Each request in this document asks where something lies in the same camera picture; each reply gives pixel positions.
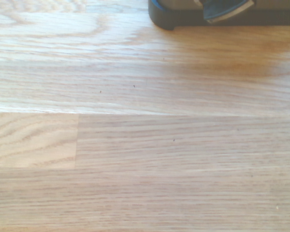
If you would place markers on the silver two-slot toaster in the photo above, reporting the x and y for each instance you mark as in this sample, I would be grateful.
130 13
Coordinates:
164 19

